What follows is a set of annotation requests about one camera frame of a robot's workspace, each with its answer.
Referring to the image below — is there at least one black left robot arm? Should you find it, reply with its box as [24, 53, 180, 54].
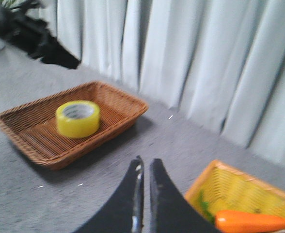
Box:
[0, 0, 80, 69]

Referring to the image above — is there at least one brown wicker basket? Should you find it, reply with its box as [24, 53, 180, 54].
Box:
[0, 81, 148, 170]

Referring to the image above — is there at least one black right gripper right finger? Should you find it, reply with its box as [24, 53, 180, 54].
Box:
[150, 158, 220, 233]

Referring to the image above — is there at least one yellow tape roll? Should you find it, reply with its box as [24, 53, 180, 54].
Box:
[55, 100, 100, 138]

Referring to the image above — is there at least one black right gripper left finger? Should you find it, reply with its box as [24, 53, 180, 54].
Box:
[75, 156, 144, 233]

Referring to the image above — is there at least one orange toy carrot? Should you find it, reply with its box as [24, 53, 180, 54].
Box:
[199, 190, 285, 233]

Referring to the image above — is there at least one white curtain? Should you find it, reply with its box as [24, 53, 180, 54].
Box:
[38, 0, 285, 168]

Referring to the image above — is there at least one yellow wicker basket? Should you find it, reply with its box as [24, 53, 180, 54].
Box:
[184, 160, 285, 220]

